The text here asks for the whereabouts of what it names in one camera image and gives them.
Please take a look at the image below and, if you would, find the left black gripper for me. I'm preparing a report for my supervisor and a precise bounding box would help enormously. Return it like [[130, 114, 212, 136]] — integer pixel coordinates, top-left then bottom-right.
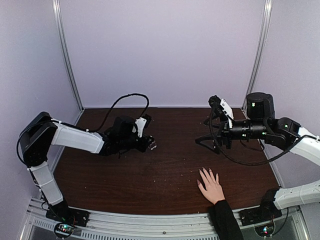
[[119, 133, 155, 153]]

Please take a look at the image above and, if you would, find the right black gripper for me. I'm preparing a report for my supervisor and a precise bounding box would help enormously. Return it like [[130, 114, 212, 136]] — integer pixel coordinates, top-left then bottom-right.
[[195, 113, 269, 155]]

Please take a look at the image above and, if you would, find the purple nail polish bottle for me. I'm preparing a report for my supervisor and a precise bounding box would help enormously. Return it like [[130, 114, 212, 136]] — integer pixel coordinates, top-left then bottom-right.
[[148, 141, 157, 151]]

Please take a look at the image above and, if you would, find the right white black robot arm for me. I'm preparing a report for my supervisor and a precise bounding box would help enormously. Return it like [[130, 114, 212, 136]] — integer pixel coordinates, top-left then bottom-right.
[[195, 92, 320, 221]]

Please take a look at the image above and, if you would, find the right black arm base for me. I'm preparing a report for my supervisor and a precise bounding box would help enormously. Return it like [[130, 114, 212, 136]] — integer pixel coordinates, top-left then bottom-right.
[[239, 188, 282, 226]]

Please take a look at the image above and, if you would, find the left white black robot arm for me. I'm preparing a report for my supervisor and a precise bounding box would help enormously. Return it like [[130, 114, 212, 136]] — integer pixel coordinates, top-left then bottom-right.
[[16, 111, 157, 222]]

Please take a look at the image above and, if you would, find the black sleeved forearm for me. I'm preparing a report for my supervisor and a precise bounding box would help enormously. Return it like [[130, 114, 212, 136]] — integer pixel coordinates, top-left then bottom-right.
[[208, 199, 244, 240]]

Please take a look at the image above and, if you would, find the person's bare hand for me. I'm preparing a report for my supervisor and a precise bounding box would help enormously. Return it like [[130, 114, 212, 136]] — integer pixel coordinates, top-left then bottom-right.
[[196, 167, 225, 205]]

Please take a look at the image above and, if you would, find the right green circuit board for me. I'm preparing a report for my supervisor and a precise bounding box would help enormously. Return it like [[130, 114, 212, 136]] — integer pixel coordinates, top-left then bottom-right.
[[254, 223, 275, 238]]

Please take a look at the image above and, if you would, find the green circuit board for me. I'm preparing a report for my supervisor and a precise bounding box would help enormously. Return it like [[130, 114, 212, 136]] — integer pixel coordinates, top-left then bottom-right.
[[53, 222, 76, 239], [254, 223, 275, 238]]

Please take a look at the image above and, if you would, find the left green circuit board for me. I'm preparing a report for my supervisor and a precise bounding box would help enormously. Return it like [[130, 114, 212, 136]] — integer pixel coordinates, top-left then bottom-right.
[[53, 222, 76, 239]]

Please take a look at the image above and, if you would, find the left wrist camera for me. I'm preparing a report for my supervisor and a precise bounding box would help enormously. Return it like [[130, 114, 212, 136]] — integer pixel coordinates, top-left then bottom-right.
[[132, 114, 152, 138]]

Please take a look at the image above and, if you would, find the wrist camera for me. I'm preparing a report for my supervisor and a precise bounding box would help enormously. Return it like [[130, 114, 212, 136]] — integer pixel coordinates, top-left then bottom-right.
[[132, 114, 152, 138], [208, 95, 234, 128]]

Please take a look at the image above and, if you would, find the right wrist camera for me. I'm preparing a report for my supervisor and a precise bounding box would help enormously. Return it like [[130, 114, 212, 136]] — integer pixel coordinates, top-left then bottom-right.
[[208, 95, 234, 128]]

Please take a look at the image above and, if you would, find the left black braided cable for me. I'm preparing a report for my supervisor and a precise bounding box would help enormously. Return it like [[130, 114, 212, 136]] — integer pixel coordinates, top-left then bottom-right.
[[87, 92, 151, 133]]

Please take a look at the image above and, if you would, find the black braided cable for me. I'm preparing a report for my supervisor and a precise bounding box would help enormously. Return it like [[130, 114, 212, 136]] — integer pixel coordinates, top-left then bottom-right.
[[87, 92, 151, 133], [208, 104, 318, 166]]

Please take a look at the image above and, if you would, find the right black braided cable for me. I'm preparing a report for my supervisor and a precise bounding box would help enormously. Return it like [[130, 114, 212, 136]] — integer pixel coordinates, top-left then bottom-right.
[[208, 104, 318, 166]]

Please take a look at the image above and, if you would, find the aluminium front rail frame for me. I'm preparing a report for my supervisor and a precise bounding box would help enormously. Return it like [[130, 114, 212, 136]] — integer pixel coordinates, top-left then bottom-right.
[[18, 198, 311, 240]]

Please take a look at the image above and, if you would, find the right aluminium corner post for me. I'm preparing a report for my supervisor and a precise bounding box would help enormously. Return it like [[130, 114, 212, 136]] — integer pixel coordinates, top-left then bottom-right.
[[241, 0, 273, 112]]

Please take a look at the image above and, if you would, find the aluminium corner post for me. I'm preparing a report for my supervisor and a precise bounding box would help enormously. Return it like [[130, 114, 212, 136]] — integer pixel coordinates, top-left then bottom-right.
[[241, 0, 273, 112], [52, 0, 84, 112]]

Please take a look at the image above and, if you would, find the left aluminium corner post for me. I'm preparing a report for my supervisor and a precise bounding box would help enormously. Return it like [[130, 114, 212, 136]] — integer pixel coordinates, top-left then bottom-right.
[[52, 0, 84, 112]]

